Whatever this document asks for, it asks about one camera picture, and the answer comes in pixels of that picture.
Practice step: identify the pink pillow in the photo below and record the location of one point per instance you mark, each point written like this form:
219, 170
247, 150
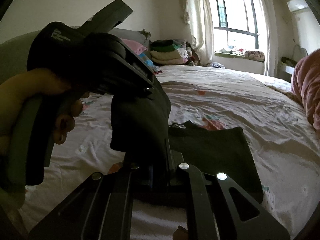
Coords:
136, 47

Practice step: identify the grey quilted headboard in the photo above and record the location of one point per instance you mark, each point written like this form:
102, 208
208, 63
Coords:
14, 52

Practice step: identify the blue grey striped blanket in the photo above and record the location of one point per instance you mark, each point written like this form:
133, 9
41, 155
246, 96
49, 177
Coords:
149, 63

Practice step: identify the person's left hand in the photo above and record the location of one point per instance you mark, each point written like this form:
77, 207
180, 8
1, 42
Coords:
19, 88

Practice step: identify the stack of folded clothes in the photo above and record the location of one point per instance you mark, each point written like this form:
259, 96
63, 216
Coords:
173, 52

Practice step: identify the cream window curtain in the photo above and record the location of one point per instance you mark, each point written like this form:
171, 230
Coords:
198, 16

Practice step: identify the black garment with white lettering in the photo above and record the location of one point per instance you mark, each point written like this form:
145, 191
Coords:
140, 129

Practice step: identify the window with dark frame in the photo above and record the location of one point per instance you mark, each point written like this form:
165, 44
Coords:
235, 25

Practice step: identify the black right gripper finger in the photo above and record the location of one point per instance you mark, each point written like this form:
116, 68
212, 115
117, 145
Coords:
178, 168

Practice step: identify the pink rumpled duvet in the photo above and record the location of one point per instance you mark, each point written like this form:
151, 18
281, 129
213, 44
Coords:
305, 85

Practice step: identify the white wall air conditioner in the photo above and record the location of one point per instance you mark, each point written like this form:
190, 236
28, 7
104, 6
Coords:
296, 5

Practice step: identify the white printed bed sheet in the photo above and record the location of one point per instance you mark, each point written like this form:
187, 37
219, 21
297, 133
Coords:
285, 147

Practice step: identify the clothes pile on windowsill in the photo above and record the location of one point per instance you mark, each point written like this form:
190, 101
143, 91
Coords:
255, 55

